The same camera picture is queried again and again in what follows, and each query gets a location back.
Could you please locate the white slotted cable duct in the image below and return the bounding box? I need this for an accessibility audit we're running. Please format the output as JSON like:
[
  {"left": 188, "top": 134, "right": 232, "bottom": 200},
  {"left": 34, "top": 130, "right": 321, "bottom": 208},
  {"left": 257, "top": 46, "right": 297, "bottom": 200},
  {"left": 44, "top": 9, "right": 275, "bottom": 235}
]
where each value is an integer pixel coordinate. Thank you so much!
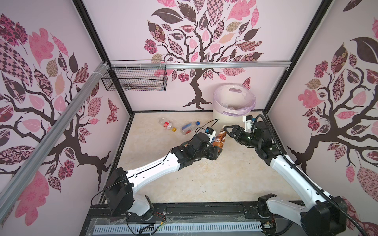
[{"left": 92, "top": 222, "right": 262, "bottom": 236}]

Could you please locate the back aluminium rail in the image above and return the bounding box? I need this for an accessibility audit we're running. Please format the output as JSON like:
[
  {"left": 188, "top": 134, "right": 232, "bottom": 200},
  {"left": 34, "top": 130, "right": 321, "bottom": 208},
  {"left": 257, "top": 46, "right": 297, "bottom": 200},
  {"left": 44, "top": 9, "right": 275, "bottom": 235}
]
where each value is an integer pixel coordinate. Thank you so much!
[{"left": 111, "top": 61, "right": 291, "bottom": 69}]

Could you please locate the white bin with purple liner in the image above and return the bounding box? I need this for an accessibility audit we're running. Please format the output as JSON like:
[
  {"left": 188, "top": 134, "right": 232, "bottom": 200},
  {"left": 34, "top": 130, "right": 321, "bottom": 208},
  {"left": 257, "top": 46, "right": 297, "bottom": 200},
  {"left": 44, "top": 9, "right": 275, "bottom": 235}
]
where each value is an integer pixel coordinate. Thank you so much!
[{"left": 213, "top": 84, "right": 256, "bottom": 132}]

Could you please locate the left aluminium rail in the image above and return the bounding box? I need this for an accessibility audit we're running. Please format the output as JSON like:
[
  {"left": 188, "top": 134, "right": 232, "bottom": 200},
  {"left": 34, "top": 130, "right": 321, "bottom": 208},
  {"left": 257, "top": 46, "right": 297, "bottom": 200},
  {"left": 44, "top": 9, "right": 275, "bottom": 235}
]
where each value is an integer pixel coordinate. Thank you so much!
[{"left": 1, "top": 62, "right": 109, "bottom": 220}]

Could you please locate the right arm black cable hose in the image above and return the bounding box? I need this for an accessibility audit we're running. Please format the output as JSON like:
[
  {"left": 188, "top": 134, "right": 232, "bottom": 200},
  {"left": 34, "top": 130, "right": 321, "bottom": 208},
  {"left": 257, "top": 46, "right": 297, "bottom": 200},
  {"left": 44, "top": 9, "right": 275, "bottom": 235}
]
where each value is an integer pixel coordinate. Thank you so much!
[{"left": 250, "top": 114, "right": 370, "bottom": 236}]

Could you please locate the red-label yellow-cap bottle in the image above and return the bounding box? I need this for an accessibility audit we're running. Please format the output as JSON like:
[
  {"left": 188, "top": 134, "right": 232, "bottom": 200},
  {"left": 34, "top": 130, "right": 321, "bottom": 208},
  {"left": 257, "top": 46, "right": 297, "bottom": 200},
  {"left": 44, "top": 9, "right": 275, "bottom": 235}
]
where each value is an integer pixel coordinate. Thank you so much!
[{"left": 158, "top": 118, "right": 177, "bottom": 132}]

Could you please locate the brown coffee bottle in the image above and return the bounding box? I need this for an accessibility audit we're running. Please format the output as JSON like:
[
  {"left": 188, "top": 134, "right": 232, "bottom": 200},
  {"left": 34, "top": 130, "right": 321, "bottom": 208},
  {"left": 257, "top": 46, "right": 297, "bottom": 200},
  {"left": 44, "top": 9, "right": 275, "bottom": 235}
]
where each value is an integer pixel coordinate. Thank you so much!
[{"left": 212, "top": 129, "right": 227, "bottom": 148}]

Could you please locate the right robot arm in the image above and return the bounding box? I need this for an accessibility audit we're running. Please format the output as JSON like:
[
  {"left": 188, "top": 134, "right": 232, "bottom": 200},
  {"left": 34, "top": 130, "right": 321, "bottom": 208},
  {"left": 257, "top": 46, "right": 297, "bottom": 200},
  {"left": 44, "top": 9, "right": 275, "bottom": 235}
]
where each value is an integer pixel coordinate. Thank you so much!
[{"left": 223, "top": 122, "right": 347, "bottom": 236}]

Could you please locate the aluminium rail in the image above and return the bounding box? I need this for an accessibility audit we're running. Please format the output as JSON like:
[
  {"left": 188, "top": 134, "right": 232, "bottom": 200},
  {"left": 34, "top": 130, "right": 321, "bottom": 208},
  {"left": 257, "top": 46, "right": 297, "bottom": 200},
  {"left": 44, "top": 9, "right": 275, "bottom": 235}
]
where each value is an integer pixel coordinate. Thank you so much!
[
  {"left": 1, "top": 62, "right": 109, "bottom": 220},
  {"left": 111, "top": 61, "right": 291, "bottom": 69}
]

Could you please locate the blue-cap clear bottle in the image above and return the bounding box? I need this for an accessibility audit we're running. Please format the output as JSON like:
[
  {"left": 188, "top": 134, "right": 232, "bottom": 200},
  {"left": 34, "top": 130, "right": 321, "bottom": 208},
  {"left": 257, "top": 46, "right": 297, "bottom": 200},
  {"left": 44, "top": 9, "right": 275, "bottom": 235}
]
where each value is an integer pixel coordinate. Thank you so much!
[{"left": 181, "top": 121, "right": 200, "bottom": 135}]

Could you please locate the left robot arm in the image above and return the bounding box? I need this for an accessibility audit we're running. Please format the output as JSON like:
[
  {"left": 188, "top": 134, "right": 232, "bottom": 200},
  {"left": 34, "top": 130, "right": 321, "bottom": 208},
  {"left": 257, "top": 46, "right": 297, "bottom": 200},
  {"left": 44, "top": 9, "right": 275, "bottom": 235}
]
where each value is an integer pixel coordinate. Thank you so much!
[{"left": 104, "top": 128, "right": 222, "bottom": 220}]

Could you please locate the black wire basket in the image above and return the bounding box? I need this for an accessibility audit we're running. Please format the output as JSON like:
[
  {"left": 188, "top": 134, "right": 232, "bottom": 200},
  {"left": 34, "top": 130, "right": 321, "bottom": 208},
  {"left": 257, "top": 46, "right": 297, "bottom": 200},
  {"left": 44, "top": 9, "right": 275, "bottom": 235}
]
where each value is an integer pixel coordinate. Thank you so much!
[{"left": 101, "top": 59, "right": 168, "bottom": 91}]

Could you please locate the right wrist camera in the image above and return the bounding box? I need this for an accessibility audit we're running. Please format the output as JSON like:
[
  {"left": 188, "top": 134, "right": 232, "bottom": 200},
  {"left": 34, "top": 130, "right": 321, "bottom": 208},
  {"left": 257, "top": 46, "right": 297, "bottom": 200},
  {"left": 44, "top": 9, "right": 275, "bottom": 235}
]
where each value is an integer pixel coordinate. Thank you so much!
[{"left": 242, "top": 115, "right": 255, "bottom": 133}]

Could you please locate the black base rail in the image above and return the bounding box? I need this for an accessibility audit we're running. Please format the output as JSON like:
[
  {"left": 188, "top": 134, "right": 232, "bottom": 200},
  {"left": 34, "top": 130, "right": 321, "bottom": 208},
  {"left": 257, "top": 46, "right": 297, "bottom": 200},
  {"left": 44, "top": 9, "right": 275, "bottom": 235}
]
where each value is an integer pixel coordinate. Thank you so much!
[{"left": 79, "top": 200, "right": 336, "bottom": 236}]

